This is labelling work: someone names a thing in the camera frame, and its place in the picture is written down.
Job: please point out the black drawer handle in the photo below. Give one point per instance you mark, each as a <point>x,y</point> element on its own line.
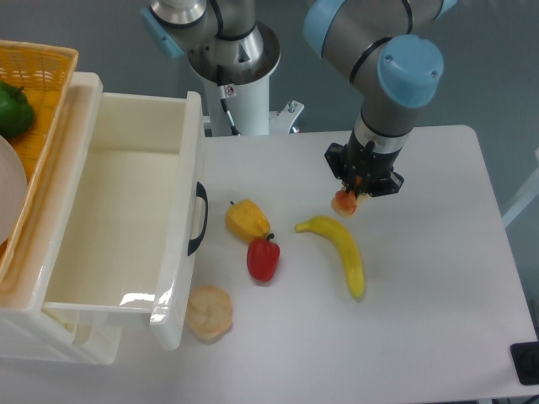
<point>200,220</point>

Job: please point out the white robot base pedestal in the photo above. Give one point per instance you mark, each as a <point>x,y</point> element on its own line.
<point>236,79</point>

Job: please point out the white round plate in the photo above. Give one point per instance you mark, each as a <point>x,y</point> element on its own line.
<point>13,189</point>

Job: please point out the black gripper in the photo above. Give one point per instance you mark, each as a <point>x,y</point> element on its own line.
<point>364,166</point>

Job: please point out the upper white drawer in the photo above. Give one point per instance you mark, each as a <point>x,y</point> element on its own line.
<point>123,260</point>

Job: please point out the black device at table edge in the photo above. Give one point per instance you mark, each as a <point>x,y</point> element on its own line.
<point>525,359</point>

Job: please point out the yellow banana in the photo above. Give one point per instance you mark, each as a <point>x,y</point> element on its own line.
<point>345,245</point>

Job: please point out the yellow woven basket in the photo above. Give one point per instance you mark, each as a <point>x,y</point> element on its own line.
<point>45,73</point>

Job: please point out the yellow bell pepper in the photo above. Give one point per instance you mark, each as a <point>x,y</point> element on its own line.
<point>246,221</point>

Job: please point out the red bell pepper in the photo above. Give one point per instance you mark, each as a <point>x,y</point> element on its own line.
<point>263,258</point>

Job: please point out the round bread roll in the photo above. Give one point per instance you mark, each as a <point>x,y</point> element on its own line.
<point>209,312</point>

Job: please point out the square toasted bread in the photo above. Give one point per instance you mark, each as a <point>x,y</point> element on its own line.
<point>345,202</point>

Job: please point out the white drawer cabinet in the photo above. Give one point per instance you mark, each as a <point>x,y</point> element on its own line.
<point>27,331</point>

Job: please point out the green bell pepper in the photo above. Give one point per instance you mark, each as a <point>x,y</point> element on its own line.
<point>17,114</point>

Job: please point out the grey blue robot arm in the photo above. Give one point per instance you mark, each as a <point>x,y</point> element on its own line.
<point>373,44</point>

